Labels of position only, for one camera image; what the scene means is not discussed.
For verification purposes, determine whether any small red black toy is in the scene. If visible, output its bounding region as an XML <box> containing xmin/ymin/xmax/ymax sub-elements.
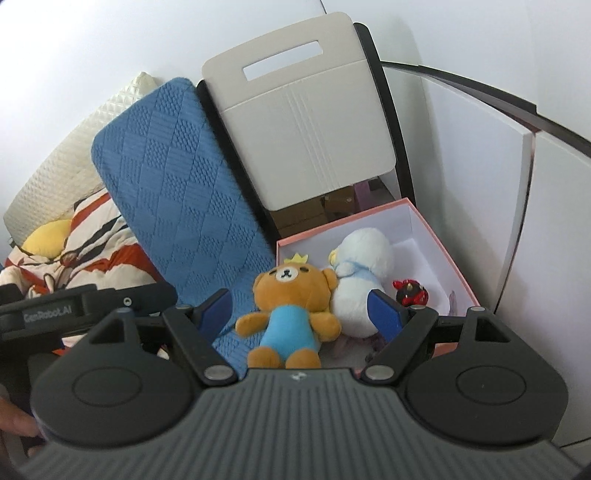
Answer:
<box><xmin>392</xmin><ymin>278</ymin><xmax>428</xmax><ymax>306</ymax></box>

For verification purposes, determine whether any brown bear plush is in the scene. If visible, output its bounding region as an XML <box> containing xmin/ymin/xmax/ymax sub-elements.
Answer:
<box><xmin>235</xmin><ymin>253</ymin><xmax>342</xmax><ymax>370</ymax></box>

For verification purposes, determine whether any white duck plush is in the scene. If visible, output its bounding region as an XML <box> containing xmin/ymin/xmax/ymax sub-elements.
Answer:
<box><xmin>328</xmin><ymin>229</ymin><xmax>395</xmax><ymax>337</ymax></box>

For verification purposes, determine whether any pink cardboard box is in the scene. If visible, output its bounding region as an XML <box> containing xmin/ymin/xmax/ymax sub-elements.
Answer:
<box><xmin>276</xmin><ymin>197</ymin><xmax>481</xmax><ymax>370</ymax></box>

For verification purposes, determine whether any cream quilted pillow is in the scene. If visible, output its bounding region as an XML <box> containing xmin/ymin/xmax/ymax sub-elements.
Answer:
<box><xmin>4</xmin><ymin>71</ymin><xmax>162</xmax><ymax>243</ymax></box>

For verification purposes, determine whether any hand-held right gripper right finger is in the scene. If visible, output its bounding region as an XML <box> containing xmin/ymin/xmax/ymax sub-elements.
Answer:
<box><xmin>359</xmin><ymin>290</ymin><xmax>513</xmax><ymax>384</ymax></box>

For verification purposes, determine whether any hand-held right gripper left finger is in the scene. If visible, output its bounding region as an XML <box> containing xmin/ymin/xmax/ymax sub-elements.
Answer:
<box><xmin>90</xmin><ymin>288</ymin><xmax>238</xmax><ymax>386</ymax></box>

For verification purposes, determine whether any black curved bar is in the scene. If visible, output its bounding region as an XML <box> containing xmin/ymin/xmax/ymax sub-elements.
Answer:
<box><xmin>381</xmin><ymin>60</ymin><xmax>591</xmax><ymax>160</ymax></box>

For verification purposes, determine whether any blue quilted mat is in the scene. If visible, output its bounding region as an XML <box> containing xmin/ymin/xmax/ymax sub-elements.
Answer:
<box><xmin>91</xmin><ymin>78</ymin><xmax>278</xmax><ymax>377</ymax></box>

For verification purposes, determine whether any orange black striped blanket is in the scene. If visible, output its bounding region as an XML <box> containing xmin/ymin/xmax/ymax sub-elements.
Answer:
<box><xmin>0</xmin><ymin>187</ymin><xmax>169</xmax><ymax>361</ymax></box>

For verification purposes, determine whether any person's left hand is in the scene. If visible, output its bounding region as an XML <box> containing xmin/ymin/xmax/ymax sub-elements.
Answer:
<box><xmin>0</xmin><ymin>397</ymin><xmax>44</xmax><ymax>457</ymax></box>

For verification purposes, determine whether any white cabinet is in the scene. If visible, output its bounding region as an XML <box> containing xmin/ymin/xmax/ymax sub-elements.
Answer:
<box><xmin>379</xmin><ymin>65</ymin><xmax>591</xmax><ymax>446</ymax></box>

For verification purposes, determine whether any yellow plush pillow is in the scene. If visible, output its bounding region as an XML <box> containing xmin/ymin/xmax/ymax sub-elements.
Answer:
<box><xmin>21</xmin><ymin>218</ymin><xmax>74</xmax><ymax>257</ymax></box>

